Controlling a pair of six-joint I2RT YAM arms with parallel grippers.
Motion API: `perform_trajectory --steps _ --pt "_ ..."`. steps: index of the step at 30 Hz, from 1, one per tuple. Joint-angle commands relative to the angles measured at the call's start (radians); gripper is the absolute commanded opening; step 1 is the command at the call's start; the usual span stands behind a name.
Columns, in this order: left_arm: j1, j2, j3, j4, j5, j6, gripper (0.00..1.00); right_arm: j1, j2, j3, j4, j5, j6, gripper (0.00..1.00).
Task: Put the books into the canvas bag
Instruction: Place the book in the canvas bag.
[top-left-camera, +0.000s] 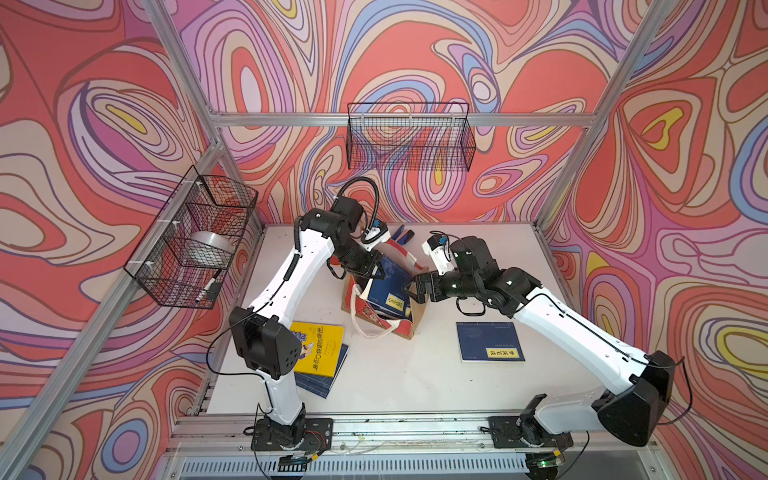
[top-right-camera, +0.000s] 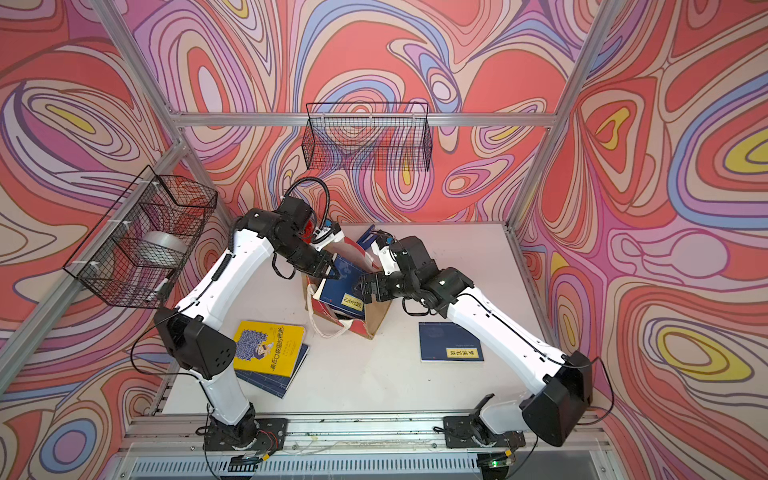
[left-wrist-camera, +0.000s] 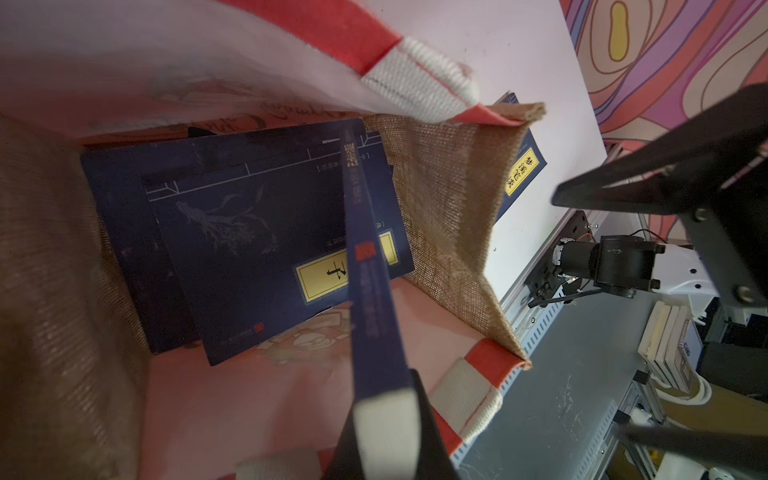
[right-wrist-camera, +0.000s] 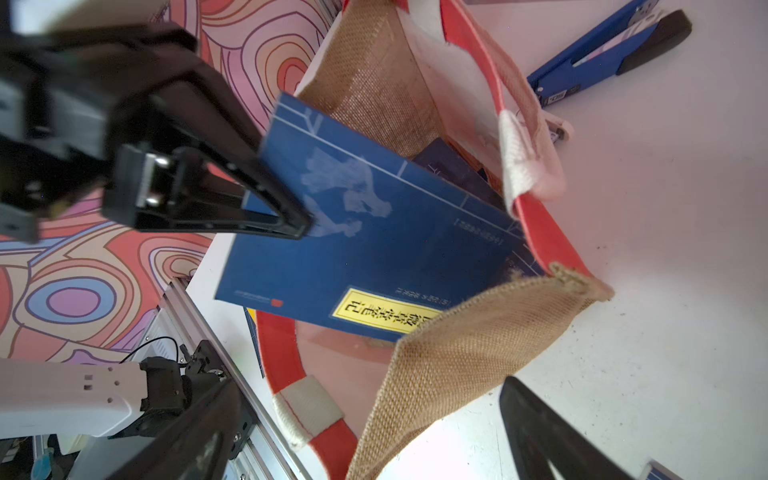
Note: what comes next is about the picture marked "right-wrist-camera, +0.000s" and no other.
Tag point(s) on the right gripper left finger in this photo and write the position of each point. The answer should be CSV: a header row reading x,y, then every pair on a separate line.
x,y
196,446

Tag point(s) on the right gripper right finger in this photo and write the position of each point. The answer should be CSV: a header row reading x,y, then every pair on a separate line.
x,y
543,443

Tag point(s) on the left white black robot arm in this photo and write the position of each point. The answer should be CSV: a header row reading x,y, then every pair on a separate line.
x,y
76,303

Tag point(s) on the purple book yellow label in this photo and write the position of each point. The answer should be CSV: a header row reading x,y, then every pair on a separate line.
x,y
444,161

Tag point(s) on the blue book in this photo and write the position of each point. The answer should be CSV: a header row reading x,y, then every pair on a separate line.
x,y
656,471
391,245

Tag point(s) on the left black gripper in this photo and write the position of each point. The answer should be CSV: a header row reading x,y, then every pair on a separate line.
x,y
71,99

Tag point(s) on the blue book under yellow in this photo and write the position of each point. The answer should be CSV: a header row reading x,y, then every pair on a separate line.
x,y
656,471

